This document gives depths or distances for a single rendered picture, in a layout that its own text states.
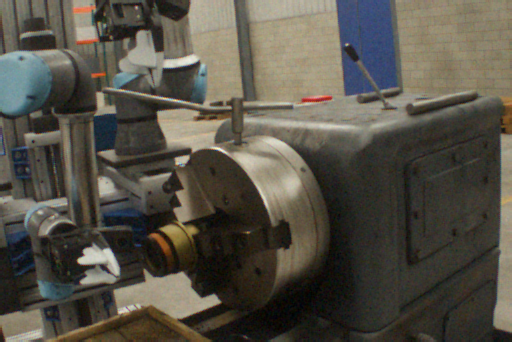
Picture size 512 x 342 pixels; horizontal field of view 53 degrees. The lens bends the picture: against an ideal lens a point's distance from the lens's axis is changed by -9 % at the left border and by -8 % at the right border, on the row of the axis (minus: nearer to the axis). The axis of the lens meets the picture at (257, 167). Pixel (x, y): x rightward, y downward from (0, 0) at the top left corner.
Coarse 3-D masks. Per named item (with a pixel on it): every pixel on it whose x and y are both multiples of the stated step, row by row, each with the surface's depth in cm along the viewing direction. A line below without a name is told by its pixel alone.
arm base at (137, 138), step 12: (120, 120) 147; (132, 120) 146; (144, 120) 147; (156, 120) 151; (120, 132) 148; (132, 132) 146; (144, 132) 147; (156, 132) 149; (120, 144) 147; (132, 144) 147; (144, 144) 146; (156, 144) 148
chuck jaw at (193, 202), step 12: (180, 168) 102; (192, 168) 103; (168, 180) 104; (180, 180) 101; (192, 180) 102; (180, 192) 99; (192, 192) 100; (204, 192) 102; (180, 204) 98; (192, 204) 99; (204, 204) 100; (168, 216) 98; (180, 216) 96; (192, 216) 98; (204, 216) 99; (216, 216) 104
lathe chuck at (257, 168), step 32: (192, 160) 103; (224, 160) 95; (256, 160) 94; (224, 192) 97; (256, 192) 90; (288, 192) 92; (224, 224) 107; (256, 224) 92; (288, 224) 91; (224, 256) 102; (256, 256) 94; (288, 256) 91; (224, 288) 104; (256, 288) 96
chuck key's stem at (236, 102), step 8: (232, 96) 97; (240, 96) 97; (232, 104) 96; (240, 104) 96; (232, 112) 96; (240, 112) 96; (232, 120) 97; (240, 120) 97; (232, 128) 97; (240, 128) 97; (240, 136) 98; (240, 144) 98
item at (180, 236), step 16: (176, 224) 94; (192, 224) 96; (144, 240) 92; (160, 240) 90; (176, 240) 91; (192, 240) 92; (144, 256) 94; (160, 256) 89; (176, 256) 91; (192, 256) 92; (160, 272) 91; (176, 272) 93
